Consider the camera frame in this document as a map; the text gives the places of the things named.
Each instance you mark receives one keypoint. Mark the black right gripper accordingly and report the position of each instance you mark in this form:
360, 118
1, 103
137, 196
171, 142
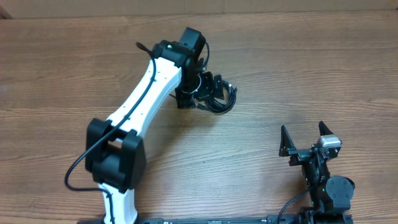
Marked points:
300, 155

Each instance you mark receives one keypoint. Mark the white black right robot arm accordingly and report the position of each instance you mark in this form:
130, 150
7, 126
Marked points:
329, 194

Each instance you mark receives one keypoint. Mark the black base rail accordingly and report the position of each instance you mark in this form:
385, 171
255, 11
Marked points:
270, 219

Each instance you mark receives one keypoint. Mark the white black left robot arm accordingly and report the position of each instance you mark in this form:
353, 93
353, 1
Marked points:
115, 154

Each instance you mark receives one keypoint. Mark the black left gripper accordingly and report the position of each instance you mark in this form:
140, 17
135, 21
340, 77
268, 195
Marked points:
208, 90

